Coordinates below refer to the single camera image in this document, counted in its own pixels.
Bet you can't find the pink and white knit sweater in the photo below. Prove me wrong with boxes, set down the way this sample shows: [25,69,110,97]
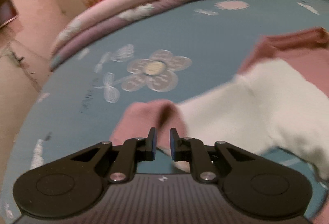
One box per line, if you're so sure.
[110,27,328,180]

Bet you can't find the teal floral bed sheet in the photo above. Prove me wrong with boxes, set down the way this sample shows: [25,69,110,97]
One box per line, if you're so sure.
[1,0,328,223]

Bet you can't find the wall power cables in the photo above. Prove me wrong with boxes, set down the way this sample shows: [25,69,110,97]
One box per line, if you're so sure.
[0,30,43,92]

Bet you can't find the wall mounted television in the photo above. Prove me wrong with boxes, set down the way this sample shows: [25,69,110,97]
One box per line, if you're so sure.
[0,0,18,28]

